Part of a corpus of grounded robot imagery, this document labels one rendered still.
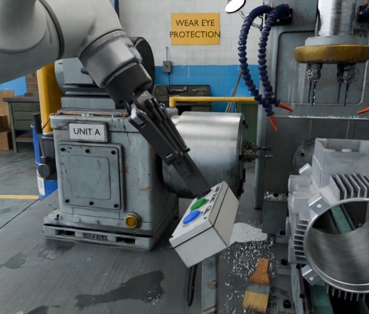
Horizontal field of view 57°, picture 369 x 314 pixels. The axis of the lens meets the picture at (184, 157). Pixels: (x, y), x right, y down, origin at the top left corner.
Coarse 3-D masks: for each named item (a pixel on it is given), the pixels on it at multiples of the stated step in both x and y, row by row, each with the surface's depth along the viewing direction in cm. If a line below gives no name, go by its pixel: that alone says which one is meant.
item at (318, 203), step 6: (306, 168) 68; (306, 174) 69; (312, 198) 53; (318, 198) 52; (324, 198) 52; (312, 204) 52; (318, 204) 52; (324, 204) 52; (312, 210) 52; (318, 210) 52; (306, 270) 55; (312, 270) 55; (306, 276) 55; (312, 276) 55; (312, 282) 55
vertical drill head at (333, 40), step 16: (320, 0) 83; (336, 0) 80; (352, 0) 80; (320, 16) 83; (336, 16) 81; (352, 16) 81; (320, 32) 84; (336, 32) 82; (352, 32) 83; (304, 48) 83; (320, 48) 80; (336, 48) 78; (352, 48) 78; (368, 48) 80; (320, 64) 83; (352, 64) 81
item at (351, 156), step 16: (320, 144) 63; (336, 144) 68; (352, 144) 67; (368, 144) 65; (320, 160) 61; (336, 160) 57; (352, 160) 57; (368, 160) 56; (320, 176) 59; (352, 176) 57; (368, 176) 57
